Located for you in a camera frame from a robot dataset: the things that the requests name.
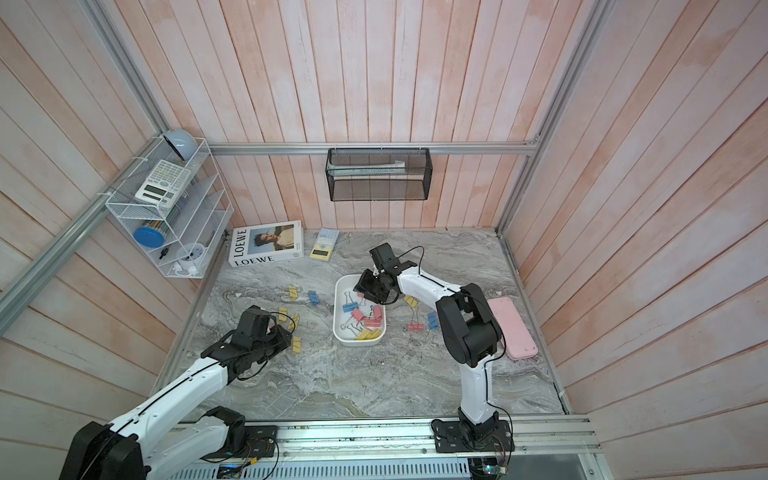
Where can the yellow blue small calculator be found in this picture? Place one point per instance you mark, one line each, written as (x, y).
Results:
(324, 244)

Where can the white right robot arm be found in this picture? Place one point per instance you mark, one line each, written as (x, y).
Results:
(471, 335)

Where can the white desk calculator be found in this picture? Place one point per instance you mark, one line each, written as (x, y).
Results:
(164, 184)

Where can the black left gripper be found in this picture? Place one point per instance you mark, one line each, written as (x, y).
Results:
(283, 340)

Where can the black mesh wall basket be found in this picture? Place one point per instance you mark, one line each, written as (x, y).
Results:
(413, 186)

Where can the LOEWE white book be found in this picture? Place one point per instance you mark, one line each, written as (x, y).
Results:
(267, 243)

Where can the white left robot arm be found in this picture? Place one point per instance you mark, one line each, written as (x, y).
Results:
(147, 443)

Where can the green white item in basket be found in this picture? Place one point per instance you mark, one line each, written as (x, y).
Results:
(366, 171)

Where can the pink plastic box lid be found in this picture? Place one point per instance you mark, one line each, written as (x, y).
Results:
(520, 344)

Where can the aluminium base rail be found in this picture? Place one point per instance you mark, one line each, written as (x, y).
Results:
(547, 446)

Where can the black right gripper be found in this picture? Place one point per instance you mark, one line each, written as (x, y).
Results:
(363, 282)

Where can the white plastic storage box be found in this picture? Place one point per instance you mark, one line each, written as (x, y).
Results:
(356, 321)

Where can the white wire wall shelf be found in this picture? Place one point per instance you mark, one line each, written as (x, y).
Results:
(200, 215)

